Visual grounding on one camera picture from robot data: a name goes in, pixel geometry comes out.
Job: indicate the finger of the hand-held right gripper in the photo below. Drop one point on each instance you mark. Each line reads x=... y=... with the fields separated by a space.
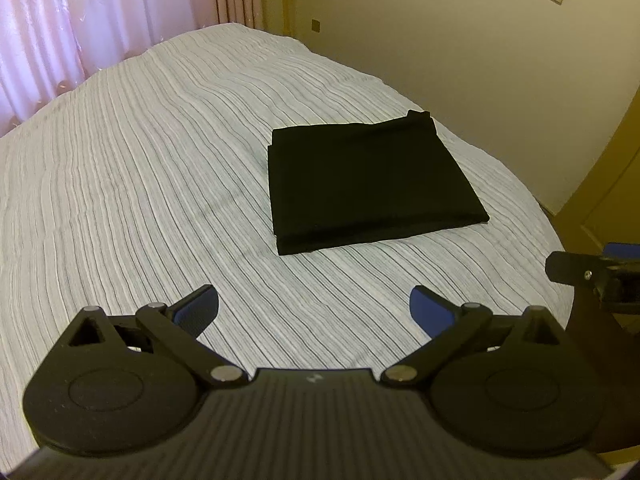
x=622 y=251
x=570 y=266

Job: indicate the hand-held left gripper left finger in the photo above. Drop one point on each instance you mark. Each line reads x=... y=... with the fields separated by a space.
x=197 y=307

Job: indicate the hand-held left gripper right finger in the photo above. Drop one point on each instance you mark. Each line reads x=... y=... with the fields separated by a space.
x=430 y=307

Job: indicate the black garment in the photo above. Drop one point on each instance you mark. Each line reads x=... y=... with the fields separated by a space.
x=370 y=185

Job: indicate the yellow wooden door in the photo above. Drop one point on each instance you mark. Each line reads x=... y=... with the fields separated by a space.
x=605 y=200

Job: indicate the bed with striped sheet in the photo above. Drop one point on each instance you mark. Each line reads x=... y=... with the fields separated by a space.
x=150 y=185

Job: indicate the pink curtain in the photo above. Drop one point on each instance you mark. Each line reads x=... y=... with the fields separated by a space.
x=75 y=20

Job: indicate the dark wall socket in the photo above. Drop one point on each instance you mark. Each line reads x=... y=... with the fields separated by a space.
x=315 y=25

